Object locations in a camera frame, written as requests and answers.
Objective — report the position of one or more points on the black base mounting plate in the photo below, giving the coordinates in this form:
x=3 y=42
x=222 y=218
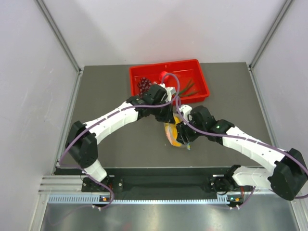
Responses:
x=127 y=183

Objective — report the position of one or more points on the red fake strawberry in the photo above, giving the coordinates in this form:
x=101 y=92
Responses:
x=162 y=74

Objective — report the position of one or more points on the grey slotted cable duct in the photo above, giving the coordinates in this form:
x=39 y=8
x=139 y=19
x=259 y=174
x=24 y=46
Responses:
x=103 y=200

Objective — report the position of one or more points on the right aluminium frame post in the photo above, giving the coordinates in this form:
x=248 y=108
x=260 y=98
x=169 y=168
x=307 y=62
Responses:
x=271 y=32

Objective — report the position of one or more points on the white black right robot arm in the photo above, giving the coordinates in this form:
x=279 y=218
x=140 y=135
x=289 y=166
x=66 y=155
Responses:
x=284 y=172

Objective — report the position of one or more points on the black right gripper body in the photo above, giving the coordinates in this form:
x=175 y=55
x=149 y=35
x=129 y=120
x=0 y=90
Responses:
x=191 y=133

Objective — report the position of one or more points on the clear zip top bag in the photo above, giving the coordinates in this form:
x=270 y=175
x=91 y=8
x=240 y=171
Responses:
x=186 y=146

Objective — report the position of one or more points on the left aluminium frame post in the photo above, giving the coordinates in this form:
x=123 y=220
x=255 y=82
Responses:
x=56 y=31

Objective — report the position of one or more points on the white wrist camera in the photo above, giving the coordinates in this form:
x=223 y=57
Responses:
x=171 y=91
x=185 y=111

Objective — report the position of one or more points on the red plastic tray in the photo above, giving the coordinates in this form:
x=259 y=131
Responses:
x=183 y=69

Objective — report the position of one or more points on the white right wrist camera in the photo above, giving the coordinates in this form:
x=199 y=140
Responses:
x=185 y=111

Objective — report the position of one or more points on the aluminium frame post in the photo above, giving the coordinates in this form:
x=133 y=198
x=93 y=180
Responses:
x=271 y=32
x=56 y=31

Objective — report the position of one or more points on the green fake scallion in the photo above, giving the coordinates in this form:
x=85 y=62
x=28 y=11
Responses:
x=188 y=90

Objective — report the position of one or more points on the dark red fake grapes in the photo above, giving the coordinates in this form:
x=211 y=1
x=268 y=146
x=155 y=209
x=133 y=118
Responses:
x=143 y=85

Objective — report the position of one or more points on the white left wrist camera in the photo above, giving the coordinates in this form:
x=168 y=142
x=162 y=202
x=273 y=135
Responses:
x=171 y=91

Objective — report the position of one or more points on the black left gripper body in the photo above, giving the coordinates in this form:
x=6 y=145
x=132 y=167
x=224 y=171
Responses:
x=162 y=113

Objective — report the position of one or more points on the yellow fake lemon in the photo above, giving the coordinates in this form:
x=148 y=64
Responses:
x=177 y=119

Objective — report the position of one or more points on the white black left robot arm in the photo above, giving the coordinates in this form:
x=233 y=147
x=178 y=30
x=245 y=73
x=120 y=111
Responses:
x=84 y=138

